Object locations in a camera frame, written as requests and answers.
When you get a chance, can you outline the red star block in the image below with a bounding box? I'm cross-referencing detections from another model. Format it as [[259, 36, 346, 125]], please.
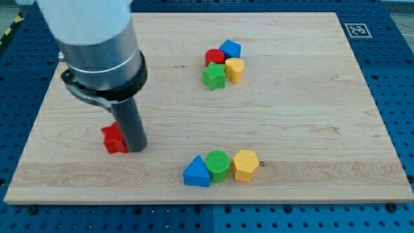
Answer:
[[101, 122, 129, 154]]

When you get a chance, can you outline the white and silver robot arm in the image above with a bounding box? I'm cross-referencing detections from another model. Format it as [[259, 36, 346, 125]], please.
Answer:
[[37, 0, 146, 113]]

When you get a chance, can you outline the green star block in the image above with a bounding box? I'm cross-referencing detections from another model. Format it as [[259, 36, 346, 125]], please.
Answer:
[[202, 61, 226, 91]]

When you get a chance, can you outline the blue triangle block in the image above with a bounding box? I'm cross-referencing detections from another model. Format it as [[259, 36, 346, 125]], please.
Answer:
[[182, 155, 210, 187]]

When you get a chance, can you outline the light wooden board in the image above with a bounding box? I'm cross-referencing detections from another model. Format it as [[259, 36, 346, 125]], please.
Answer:
[[5, 12, 413, 205]]

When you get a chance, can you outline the green cylinder block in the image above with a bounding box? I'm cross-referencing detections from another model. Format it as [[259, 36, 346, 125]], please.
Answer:
[[205, 150, 230, 183]]

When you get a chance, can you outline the yellow heart block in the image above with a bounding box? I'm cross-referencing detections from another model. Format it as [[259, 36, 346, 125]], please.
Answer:
[[225, 58, 245, 84]]

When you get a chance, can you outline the yellow hexagon block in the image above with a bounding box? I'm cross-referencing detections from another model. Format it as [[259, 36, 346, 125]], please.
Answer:
[[232, 150, 259, 183]]

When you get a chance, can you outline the red cylinder block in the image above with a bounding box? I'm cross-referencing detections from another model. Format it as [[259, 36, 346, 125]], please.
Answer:
[[204, 49, 225, 67]]

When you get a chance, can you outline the blue cube block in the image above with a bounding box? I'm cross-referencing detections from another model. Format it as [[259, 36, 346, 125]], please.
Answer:
[[219, 39, 242, 59]]

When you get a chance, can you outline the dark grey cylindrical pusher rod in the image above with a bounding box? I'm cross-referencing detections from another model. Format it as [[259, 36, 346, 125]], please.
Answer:
[[111, 98, 147, 152]]

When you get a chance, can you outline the white fiducial marker tag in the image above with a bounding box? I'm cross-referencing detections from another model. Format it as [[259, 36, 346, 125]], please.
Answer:
[[345, 23, 372, 38]]

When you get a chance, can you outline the yellow black hazard tape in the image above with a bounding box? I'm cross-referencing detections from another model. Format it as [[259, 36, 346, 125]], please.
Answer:
[[1, 12, 24, 48]]

